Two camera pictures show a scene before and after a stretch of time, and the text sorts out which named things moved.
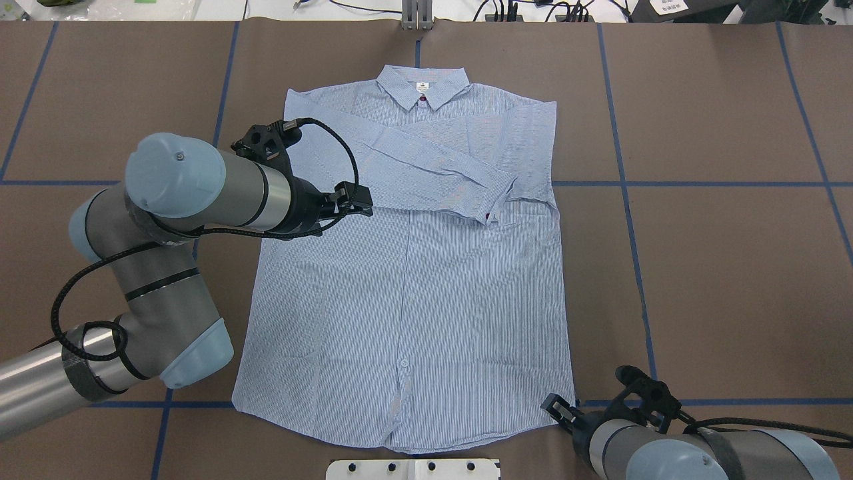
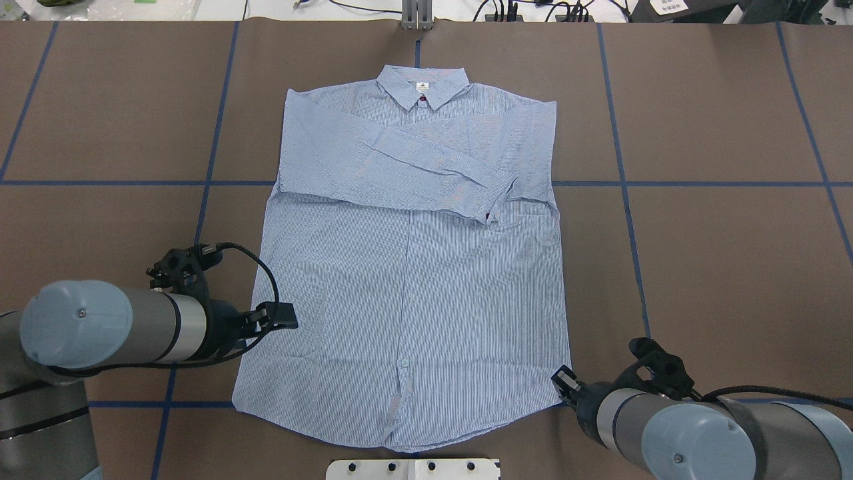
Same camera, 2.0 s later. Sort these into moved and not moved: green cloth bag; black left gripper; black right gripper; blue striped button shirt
Moved: black left gripper; black right gripper
Not moved: blue striped button shirt; green cloth bag
